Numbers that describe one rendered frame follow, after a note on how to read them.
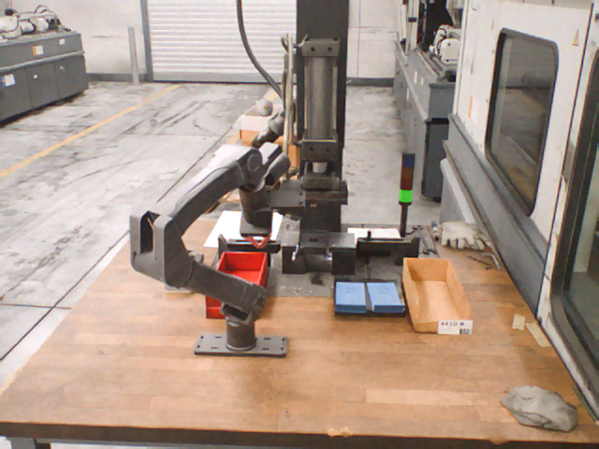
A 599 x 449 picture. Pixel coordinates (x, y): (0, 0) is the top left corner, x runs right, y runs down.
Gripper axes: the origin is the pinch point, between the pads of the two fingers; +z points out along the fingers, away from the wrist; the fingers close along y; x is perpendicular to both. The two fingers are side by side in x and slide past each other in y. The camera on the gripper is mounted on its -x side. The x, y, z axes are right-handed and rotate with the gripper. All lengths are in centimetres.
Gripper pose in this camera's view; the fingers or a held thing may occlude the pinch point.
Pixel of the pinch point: (260, 239)
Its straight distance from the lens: 129.6
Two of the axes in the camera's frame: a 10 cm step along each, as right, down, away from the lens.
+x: -10.0, 0.0, 0.5
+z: 0.4, 6.1, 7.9
